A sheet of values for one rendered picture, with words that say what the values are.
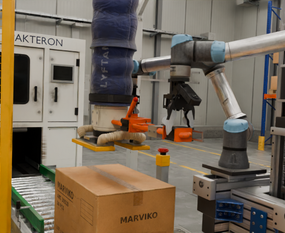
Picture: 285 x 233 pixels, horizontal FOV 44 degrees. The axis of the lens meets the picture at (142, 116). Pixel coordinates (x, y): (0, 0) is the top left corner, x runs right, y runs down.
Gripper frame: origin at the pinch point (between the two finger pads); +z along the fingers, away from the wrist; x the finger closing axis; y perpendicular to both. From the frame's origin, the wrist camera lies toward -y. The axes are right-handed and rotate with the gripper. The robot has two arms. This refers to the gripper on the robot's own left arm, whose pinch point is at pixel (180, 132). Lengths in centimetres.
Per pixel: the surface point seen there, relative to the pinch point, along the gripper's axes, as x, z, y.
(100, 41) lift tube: 11, -38, 55
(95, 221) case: 19, 41, 31
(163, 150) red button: -46, 21, 83
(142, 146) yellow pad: -8.8, 11.6, 43.9
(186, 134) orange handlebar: 1.0, 0.1, -5.3
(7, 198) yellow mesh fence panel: 45, 46, 96
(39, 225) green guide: 27, 65, 98
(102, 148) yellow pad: 12.4, 11.8, 43.4
